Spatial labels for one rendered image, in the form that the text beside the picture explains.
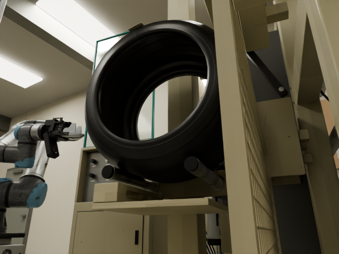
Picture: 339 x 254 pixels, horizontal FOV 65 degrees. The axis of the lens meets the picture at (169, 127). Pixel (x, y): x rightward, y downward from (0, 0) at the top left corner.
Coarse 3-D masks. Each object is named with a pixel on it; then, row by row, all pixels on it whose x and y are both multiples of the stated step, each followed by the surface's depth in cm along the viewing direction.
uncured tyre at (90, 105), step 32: (160, 32) 96; (192, 32) 89; (128, 64) 117; (160, 64) 124; (192, 64) 120; (96, 96) 96; (128, 96) 125; (96, 128) 91; (128, 128) 121; (192, 128) 77; (128, 160) 84; (160, 160) 80
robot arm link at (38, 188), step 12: (36, 120) 150; (36, 156) 134; (36, 168) 129; (24, 180) 122; (36, 180) 123; (12, 192) 116; (24, 192) 118; (36, 192) 119; (12, 204) 117; (24, 204) 118; (36, 204) 119
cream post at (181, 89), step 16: (176, 0) 151; (192, 0) 157; (176, 16) 147; (192, 16) 150; (176, 80) 132; (192, 80) 129; (176, 96) 129; (192, 96) 126; (176, 112) 125; (176, 224) 107; (192, 224) 105; (176, 240) 105; (192, 240) 103
